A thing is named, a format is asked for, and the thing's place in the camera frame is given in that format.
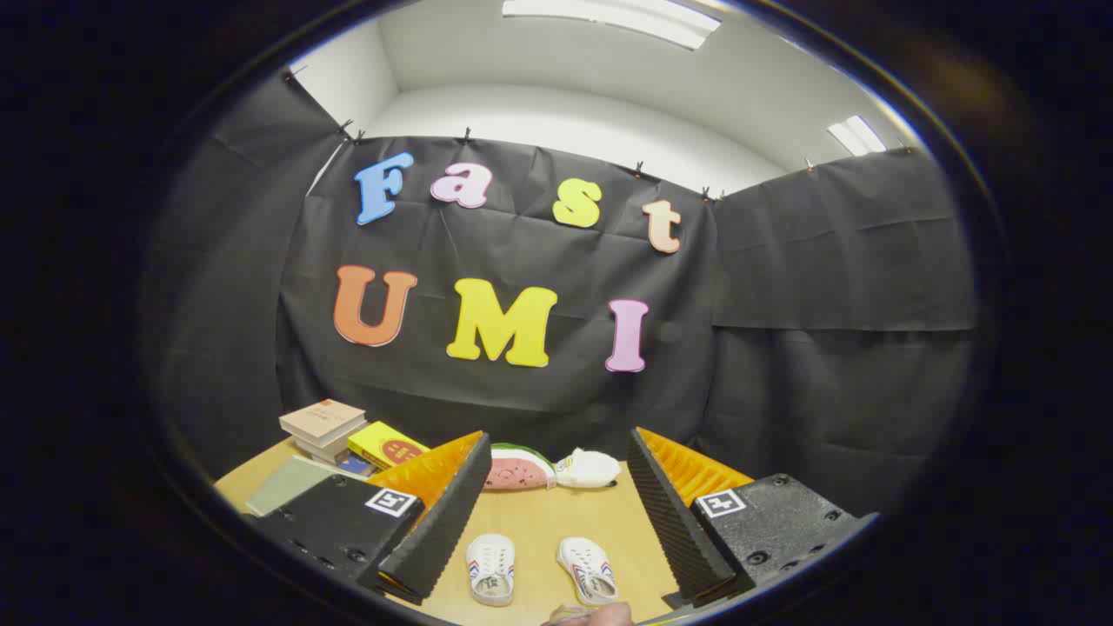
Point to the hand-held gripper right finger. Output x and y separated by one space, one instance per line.
674 522

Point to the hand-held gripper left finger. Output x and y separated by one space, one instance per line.
439 522

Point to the white perforated shoe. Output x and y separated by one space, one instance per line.
587 567
490 565

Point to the pale green storage box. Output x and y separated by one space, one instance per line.
291 485

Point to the yellow book with red circle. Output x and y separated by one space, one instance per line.
387 445

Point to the watermelon slice plush toy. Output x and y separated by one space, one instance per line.
519 469

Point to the blue book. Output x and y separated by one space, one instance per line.
356 466

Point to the white plush toy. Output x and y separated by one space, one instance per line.
589 469

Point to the grey book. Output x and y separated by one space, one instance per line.
326 452

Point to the black backdrop cloth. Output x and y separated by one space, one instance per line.
783 365

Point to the small ceiling light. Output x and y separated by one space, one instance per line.
856 135

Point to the long ceiling light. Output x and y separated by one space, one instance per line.
617 17

